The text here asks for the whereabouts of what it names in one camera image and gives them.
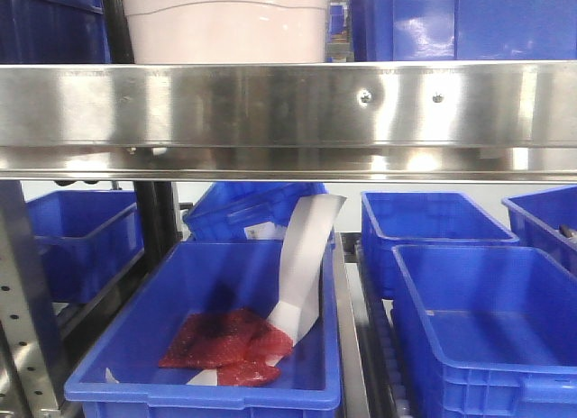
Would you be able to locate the blue crate upper right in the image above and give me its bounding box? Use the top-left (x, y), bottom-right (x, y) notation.
top-left (352, 0), bottom-right (576, 61)

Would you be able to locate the blue crate front right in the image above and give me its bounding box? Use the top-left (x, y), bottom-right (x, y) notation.
top-left (392, 245), bottom-right (576, 417)

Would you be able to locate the blue crate middle right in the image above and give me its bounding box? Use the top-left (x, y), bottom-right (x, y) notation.
top-left (361, 191), bottom-right (519, 299)

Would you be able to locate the red mesh bag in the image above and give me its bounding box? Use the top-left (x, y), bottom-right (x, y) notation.
top-left (158, 308), bottom-right (294, 387)

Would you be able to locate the blue crate lower left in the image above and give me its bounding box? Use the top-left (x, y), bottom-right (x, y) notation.
top-left (26, 190), bottom-right (143, 304)

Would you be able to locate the blue crate far right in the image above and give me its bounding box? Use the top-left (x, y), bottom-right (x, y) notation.
top-left (502, 186), bottom-right (576, 274)

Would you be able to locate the tilted blue crate behind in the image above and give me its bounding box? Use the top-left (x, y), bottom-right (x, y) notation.
top-left (184, 181), bottom-right (326, 241)

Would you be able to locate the perforated steel shelf post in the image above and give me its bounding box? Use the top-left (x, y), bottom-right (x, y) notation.
top-left (1, 180), bottom-right (68, 417)

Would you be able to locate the white paper strip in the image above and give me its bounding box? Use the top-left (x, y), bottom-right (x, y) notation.
top-left (185, 193), bottom-right (348, 386)

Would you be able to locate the dark blue crate upper left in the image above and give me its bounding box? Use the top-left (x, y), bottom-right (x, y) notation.
top-left (1, 0), bottom-right (110, 64)

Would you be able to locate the stainless steel shelf rail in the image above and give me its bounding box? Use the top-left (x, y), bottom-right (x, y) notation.
top-left (1, 60), bottom-right (576, 183)

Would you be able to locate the blue crate with red bag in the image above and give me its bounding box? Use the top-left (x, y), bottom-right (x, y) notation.
top-left (64, 241), bottom-right (342, 417)

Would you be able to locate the white lidded storage bin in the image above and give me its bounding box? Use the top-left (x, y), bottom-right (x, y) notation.
top-left (122, 0), bottom-right (329, 64)

